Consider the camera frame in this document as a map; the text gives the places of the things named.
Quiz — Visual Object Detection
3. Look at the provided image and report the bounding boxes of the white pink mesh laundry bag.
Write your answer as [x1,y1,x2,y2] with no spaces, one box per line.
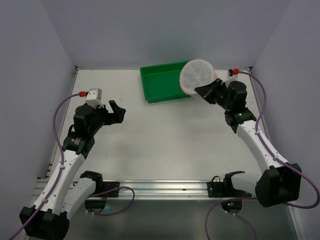
[179,59,218,99]

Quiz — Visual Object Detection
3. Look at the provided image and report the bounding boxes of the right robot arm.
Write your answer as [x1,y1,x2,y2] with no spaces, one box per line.
[195,79,301,207]

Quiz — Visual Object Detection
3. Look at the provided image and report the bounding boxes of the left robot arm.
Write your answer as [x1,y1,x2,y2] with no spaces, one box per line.
[19,100,126,240]

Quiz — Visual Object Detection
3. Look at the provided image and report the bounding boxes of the green plastic tray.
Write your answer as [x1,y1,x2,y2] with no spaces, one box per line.
[139,61,190,104]

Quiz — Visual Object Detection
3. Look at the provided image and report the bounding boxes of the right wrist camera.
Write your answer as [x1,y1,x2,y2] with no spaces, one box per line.
[224,68,240,88]

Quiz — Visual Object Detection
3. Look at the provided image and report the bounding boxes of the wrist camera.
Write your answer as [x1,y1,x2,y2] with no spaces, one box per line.
[224,68,240,88]
[85,88,104,108]

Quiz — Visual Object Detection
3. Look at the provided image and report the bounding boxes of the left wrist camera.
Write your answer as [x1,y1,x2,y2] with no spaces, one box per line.
[85,88,104,108]

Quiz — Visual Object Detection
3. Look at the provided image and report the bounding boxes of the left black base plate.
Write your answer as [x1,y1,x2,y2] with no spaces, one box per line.
[90,181,120,198]

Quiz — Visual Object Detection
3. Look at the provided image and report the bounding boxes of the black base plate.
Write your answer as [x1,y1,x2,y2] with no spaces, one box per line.
[206,171,252,198]
[90,181,120,198]

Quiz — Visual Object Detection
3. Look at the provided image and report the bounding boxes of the aluminium mounting rail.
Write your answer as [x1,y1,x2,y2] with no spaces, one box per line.
[33,178,261,201]

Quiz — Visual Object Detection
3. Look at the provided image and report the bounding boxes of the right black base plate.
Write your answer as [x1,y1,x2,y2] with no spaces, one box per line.
[206,171,252,198]

